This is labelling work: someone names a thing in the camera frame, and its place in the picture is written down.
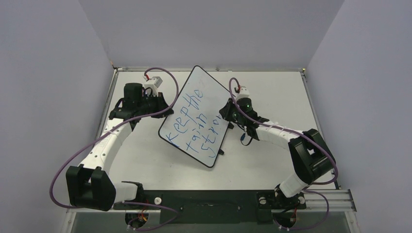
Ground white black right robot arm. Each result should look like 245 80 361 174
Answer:
219 98 336 207

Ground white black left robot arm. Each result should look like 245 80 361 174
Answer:
66 81 173 211

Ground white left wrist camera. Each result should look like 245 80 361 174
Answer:
143 76 163 97

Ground black framed whiteboard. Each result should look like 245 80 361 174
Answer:
158 66 230 168

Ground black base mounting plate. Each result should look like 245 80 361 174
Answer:
114 190 307 224

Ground aluminium front frame rail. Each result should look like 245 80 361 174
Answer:
67 189 357 214

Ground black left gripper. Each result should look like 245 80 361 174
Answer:
137 92 173 119

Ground blue marker cap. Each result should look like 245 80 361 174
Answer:
240 133 246 141

